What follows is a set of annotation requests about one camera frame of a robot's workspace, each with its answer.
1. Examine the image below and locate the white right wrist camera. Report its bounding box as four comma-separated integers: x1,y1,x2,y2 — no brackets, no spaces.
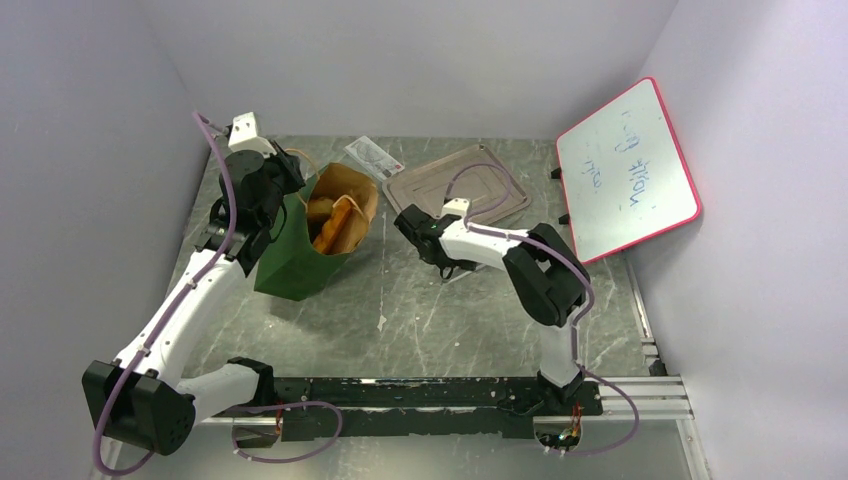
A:
441,198,471,218

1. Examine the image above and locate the orange fake bread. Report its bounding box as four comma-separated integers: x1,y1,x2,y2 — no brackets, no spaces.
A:
306,195,356,254

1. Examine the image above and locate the aluminium frame rail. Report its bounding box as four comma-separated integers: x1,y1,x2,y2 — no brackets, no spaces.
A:
92,284,713,480

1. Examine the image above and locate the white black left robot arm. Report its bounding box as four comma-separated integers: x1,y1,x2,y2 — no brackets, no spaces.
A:
82,150,305,456

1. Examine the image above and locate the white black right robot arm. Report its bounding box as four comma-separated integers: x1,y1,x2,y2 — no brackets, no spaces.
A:
394,199,594,414

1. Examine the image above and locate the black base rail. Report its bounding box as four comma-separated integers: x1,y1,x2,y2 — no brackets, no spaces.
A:
264,377,603,441

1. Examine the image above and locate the metal baking tray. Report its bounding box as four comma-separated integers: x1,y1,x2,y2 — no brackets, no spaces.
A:
382,144,531,225

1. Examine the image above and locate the clear plastic packet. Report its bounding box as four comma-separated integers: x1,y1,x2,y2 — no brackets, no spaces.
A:
344,136,405,181

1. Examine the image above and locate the green paper bag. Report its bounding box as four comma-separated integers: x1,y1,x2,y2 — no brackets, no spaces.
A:
254,162,378,301

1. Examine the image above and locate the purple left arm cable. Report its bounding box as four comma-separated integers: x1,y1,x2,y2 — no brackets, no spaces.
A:
89,111,240,478

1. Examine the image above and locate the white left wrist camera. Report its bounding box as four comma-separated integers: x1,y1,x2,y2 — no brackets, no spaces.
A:
228,112,276,158

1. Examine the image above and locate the pink framed whiteboard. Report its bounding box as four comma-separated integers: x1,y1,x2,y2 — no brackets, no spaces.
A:
555,77,702,263

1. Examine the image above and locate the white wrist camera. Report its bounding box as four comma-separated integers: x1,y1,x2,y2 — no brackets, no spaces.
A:
228,112,276,158
441,198,471,218

